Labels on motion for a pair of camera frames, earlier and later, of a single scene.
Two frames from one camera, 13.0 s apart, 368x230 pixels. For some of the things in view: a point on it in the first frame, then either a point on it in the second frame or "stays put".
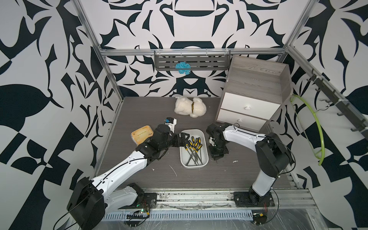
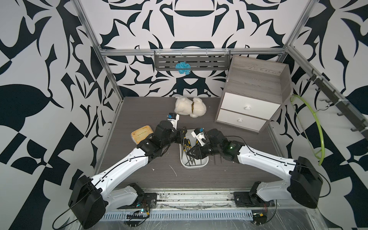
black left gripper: [178, 143] stays put
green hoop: [322, 160] stays put
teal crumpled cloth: [183, 65] stays put
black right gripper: [215, 155] to [197, 153]
